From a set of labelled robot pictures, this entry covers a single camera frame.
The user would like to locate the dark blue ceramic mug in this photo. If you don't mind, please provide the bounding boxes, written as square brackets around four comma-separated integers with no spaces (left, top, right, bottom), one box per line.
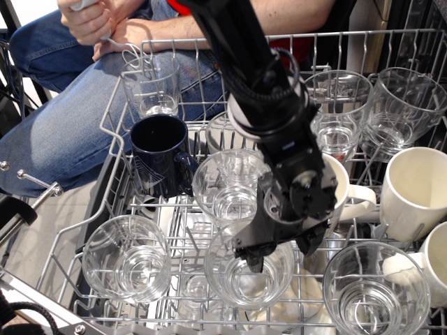
[129,114,198,199]

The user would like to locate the grey wire dishwasher rack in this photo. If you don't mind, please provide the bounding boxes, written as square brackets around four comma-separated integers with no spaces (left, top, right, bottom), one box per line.
[37,28,446,334]

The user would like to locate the person's resting hand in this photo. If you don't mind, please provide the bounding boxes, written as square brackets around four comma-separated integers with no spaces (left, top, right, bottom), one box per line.
[92,19,166,61]

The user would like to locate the clear glass behind middle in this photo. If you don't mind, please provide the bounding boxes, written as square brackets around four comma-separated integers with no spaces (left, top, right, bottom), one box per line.
[205,112,257,154]

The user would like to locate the person's bare forearm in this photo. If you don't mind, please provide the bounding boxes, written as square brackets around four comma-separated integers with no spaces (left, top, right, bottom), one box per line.
[152,15,210,50]

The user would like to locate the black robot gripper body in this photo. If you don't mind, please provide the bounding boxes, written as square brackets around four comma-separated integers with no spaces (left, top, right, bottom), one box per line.
[230,100,337,260]

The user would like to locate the blue jeans legs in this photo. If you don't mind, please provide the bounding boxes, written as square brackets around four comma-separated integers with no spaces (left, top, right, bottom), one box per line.
[0,0,231,198]

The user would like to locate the metal clamp with black handle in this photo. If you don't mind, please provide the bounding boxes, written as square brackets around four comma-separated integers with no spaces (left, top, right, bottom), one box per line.
[1,170,64,247]

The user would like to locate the black braided cable bottom left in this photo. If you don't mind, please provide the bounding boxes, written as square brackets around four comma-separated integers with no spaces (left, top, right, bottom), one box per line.
[0,301,60,335]

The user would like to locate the tall clear glass back left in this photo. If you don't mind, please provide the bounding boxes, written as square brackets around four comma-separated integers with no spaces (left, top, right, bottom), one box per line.
[120,54,180,118]

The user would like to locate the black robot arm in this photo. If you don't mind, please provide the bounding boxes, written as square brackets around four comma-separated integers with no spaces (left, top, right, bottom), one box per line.
[185,1,337,272]

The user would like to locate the white mug centre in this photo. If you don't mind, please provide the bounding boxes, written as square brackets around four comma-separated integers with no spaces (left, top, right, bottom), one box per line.
[323,154,376,237]

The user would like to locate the clear glass cup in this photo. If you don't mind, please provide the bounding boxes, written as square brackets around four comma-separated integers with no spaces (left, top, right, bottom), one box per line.
[323,241,430,334]
[360,67,446,162]
[192,149,270,228]
[204,220,295,311]
[82,215,172,304]
[305,70,373,163]

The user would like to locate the small glass on lower rack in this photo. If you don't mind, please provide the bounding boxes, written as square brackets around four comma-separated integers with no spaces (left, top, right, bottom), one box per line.
[177,274,221,320]

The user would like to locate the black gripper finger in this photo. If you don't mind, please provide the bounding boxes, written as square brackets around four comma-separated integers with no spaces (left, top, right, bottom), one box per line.
[295,221,329,256]
[246,251,264,273]

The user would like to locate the person's hand holding controller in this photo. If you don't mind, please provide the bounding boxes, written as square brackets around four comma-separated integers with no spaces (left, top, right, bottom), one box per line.
[57,0,145,45]

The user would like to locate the white mug far right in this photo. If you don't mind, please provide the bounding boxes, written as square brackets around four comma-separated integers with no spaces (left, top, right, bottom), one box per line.
[382,222,446,308]

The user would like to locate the white dish on lower rack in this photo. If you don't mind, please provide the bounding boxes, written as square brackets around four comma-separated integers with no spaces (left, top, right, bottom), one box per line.
[240,269,337,334]

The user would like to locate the large white mug right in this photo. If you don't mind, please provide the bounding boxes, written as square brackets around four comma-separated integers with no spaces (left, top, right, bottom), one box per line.
[379,147,446,242]

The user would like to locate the white controller with cable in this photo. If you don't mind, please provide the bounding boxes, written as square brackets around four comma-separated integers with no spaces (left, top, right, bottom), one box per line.
[68,0,151,76]

